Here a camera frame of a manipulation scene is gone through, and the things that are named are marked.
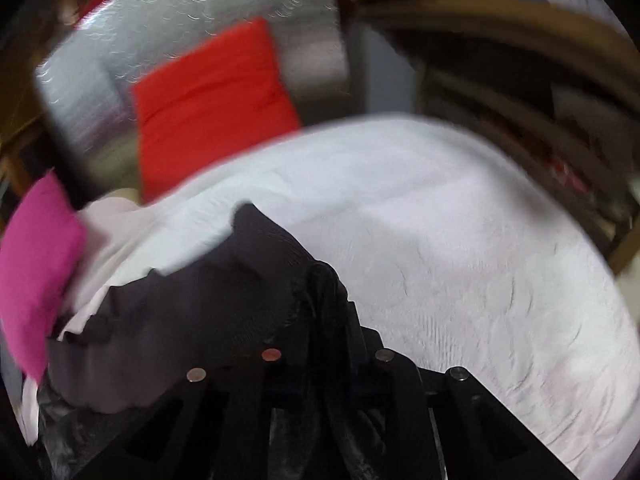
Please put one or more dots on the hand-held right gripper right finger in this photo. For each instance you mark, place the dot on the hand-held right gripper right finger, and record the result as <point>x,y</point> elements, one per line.
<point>400,400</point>

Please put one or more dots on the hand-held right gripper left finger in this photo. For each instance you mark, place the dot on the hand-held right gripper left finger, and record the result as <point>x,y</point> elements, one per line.
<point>240,410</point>

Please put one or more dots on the black quilted jacket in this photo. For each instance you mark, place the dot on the black quilted jacket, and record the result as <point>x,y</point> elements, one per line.
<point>225,300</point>

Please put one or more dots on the white quilted bed cover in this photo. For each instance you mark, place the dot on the white quilted bed cover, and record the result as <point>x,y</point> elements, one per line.
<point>425,220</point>

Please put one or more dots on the pink pillow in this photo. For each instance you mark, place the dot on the pink pillow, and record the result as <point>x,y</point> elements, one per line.
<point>40,270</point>

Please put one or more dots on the red pillow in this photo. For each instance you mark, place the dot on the red pillow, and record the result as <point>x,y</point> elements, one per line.
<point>210,105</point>

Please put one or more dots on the wooden table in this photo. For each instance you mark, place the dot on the wooden table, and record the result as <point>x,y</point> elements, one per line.
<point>525,50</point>

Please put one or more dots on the silver foil insulation mat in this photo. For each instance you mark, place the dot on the silver foil insulation mat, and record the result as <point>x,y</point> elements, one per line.
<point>200,5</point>

